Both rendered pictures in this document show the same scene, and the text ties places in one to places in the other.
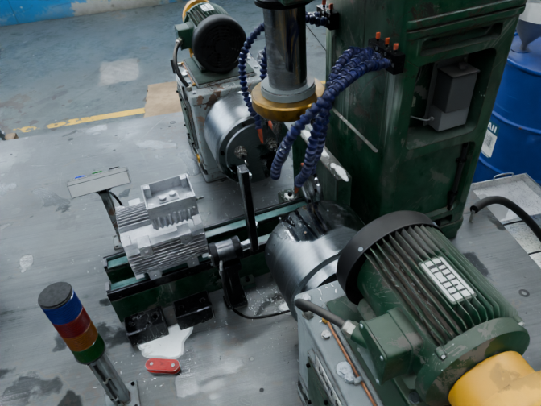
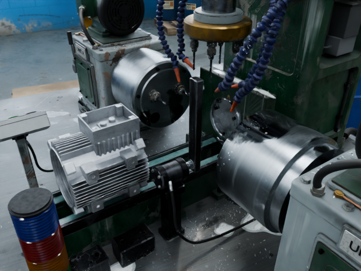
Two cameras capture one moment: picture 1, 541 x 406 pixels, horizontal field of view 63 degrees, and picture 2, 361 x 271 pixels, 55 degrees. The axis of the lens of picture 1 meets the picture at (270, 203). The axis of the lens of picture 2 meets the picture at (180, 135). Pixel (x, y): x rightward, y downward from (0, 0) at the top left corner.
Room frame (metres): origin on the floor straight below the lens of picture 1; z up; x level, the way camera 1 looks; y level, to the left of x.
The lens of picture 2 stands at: (0.10, 0.31, 1.55)
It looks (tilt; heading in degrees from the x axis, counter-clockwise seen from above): 31 degrees down; 343
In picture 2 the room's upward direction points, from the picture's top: straight up
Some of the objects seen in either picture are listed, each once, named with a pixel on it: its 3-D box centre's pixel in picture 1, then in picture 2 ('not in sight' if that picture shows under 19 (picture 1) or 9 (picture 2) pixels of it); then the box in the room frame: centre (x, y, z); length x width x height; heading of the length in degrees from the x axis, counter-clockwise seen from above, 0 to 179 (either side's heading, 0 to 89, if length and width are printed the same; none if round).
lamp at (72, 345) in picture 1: (78, 331); (47, 257); (0.52, 0.40, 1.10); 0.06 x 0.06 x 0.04
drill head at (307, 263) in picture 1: (333, 274); (288, 177); (0.64, -0.13, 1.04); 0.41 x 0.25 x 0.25; 17
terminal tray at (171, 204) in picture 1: (170, 201); (109, 128); (0.87, 0.25, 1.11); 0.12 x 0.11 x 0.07; 107
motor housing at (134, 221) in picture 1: (163, 232); (99, 164); (0.86, 0.29, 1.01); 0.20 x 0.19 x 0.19; 107
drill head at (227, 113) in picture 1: (241, 129); (144, 83); (1.30, 0.07, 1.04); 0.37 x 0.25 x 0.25; 17
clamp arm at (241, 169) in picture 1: (248, 210); (194, 127); (0.79, 0.05, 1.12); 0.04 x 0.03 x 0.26; 107
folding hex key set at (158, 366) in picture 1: (163, 366); not in sight; (0.59, 0.31, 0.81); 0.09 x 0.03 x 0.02; 81
